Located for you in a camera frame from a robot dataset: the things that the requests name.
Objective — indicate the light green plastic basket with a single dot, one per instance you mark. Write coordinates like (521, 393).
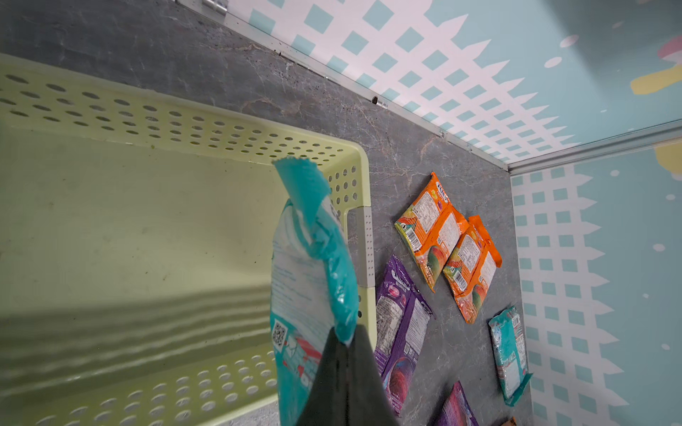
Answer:
(136, 247)

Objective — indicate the orange candy bag far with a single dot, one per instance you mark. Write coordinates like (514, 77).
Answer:
(431, 227)

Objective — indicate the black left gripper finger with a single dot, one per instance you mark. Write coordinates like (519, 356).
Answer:
(347, 389)

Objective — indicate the teal mint candy bag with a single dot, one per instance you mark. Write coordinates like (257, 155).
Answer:
(509, 348)
(314, 292)

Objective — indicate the orange candy bag near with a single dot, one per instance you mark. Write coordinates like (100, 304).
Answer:
(471, 269)

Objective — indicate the purple candy bag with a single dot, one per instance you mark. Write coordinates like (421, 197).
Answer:
(456, 410)
(402, 319)

